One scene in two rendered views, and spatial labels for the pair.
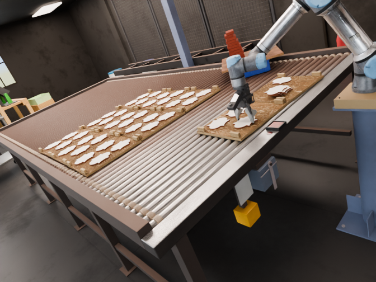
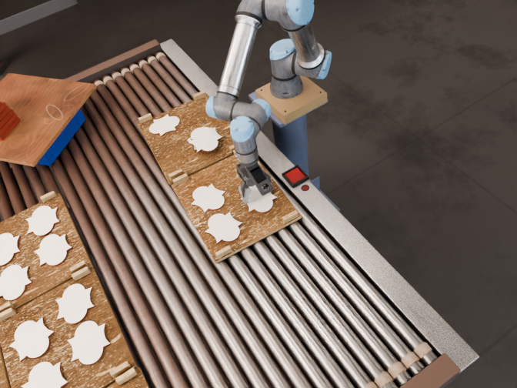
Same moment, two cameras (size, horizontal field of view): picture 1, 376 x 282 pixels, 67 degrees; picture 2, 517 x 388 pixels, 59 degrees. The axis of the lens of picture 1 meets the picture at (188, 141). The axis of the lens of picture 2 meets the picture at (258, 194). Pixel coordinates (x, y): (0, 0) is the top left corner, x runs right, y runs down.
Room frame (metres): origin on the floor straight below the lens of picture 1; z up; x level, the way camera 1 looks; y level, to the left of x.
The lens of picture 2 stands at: (1.23, 0.70, 2.29)
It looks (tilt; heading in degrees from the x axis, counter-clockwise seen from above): 52 degrees down; 281
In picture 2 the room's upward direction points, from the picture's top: 11 degrees counter-clockwise
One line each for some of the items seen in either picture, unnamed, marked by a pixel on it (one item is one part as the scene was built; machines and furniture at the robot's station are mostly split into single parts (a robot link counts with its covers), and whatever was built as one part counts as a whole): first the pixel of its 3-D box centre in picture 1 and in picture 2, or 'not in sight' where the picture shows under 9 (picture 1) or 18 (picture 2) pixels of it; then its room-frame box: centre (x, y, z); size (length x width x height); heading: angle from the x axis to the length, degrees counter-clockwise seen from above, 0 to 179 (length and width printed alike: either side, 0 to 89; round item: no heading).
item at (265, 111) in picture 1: (240, 118); (233, 200); (1.54, -0.33, 0.93); 0.41 x 0.35 x 0.02; 122
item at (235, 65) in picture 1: (235, 66); (243, 135); (1.45, -0.36, 1.24); 0.09 x 0.08 x 0.11; 68
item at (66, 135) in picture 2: (249, 65); (36, 129); (2.46, -0.74, 0.97); 0.31 x 0.31 x 0.10; 75
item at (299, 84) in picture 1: (281, 89); (190, 135); (1.76, -0.69, 0.93); 0.41 x 0.35 x 0.02; 120
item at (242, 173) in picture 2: (242, 95); (249, 167); (1.46, -0.36, 1.08); 0.09 x 0.08 x 0.12; 122
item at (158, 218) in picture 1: (280, 113); (255, 162); (1.47, -0.55, 0.90); 1.95 x 0.05 x 0.05; 125
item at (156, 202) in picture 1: (265, 113); (234, 174); (1.55, -0.49, 0.90); 1.95 x 0.05 x 0.05; 125
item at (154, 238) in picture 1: (292, 116); (270, 157); (1.41, -0.59, 0.89); 2.08 x 0.08 x 0.06; 125
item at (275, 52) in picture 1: (249, 57); (20, 115); (2.52, -0.77, 1.03); 0.50 x 0.50 x 0.02; 75
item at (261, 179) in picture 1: (262, 173); not in sight; (1.18, -0.29, 0.77); 0.14 x 0.11 x 0.18; 125
